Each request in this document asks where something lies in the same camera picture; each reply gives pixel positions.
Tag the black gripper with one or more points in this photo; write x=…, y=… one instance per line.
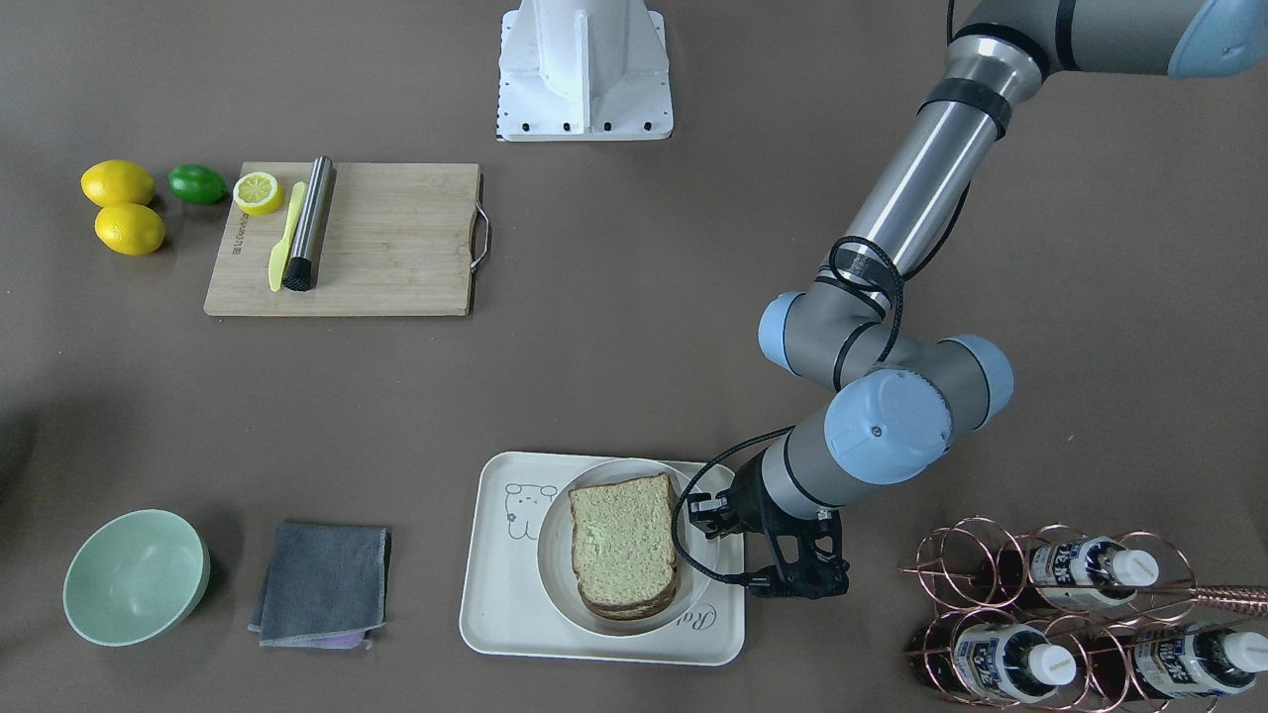
x=750, y=494

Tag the white round plate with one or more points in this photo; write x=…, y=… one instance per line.
x=695, y=552

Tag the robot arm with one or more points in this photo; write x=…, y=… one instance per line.
x=899, y=402

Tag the cream rabbit tray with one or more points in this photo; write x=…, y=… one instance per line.
x=505, y=610

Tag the tea bottle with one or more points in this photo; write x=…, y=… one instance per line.
x=1002, y=663
x=1081, y=575
x=1184, y=662

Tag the grey folded cloth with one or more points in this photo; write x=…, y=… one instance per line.
x=324, y=586

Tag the wooden cutting board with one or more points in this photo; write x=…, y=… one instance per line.
x=398, y=242

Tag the steel cylinder tool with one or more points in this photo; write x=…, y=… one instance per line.
x=301, y=269

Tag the yellow plastic knife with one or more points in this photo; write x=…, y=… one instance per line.
x=280, y=251

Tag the half lemon slice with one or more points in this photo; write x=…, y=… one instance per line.
x=257, y=193

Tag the green bowl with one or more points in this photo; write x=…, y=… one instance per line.
x=136, y=577

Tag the green lime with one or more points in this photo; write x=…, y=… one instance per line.
x=200, y=185

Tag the yellow lemon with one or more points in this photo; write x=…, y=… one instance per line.
x=130, y=229
x=118, y=181

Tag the copper wire bottle rack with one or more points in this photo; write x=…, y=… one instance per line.
x=946, y=559

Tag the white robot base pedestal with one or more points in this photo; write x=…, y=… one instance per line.
x=583, y=71

